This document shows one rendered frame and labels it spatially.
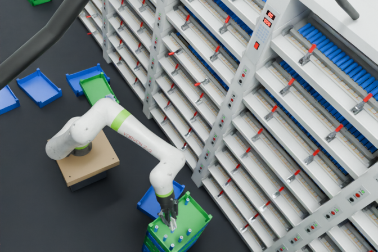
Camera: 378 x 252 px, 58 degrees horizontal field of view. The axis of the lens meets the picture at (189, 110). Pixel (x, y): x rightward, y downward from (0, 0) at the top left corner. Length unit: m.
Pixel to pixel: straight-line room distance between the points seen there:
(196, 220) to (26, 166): 1.27
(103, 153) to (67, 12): 1.83
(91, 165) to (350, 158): 1.47
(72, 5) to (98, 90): 2.45
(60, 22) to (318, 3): 0.98
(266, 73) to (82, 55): 2.06
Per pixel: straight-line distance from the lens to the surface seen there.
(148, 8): 2.36
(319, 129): 1.50
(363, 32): 1.27
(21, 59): 0.51
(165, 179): 1.60
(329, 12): 1.28
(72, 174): 2.21
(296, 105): 1.53
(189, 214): 2.06
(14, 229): 2.49
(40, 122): 2.84
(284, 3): 1.39
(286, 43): 1.47
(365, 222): 1.63
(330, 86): 1.39
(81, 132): 1.65
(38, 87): 3.06
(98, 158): 2.25
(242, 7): 1.58
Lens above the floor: 2.30
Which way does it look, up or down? 51 degrees down
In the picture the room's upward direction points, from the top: 17 degrees clockwise
